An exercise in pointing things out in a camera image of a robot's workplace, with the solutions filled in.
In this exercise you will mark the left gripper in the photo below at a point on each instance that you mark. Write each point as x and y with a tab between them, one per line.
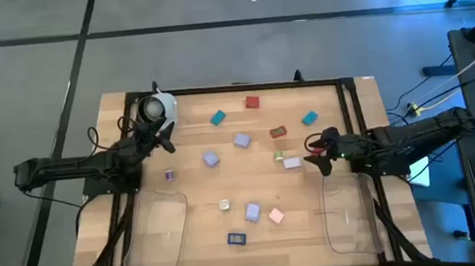
149	136

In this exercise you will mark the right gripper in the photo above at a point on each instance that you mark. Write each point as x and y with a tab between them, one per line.
334	144

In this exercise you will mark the pale white box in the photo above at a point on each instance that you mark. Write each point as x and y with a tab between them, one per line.
292	162

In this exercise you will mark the small purple plug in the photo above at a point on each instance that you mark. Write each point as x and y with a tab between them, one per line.
169	175

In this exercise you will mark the small green plug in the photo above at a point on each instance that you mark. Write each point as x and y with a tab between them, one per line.
278	155

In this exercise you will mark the teal box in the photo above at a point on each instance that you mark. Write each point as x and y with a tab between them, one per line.
217	117
310	118

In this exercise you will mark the lavender wall charger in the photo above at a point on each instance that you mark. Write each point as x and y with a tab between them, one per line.
252	212
242	140
211	158

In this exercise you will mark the red box green window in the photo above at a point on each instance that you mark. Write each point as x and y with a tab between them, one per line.
278	131

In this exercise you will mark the pink box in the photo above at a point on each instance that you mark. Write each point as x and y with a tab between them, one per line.
276	215

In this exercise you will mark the red square box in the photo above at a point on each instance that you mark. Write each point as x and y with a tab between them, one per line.
252	102

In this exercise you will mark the small white cube charger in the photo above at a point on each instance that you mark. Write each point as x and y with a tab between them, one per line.
224	204

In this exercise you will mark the blue box clear window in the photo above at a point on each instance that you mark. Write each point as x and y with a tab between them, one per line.
237	238

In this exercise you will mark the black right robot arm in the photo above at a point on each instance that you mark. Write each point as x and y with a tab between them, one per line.
414	132

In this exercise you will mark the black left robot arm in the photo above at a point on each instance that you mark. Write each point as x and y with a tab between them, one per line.
72	166

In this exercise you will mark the clear plastic bin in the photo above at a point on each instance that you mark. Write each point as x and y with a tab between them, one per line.
360	249
154	261

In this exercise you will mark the blue table leg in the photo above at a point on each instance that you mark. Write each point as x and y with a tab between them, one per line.
472	224

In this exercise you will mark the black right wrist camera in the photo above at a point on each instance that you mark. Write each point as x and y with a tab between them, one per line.
318	144

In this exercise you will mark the black aluminium table frame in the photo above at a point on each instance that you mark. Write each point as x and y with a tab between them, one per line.
328	80

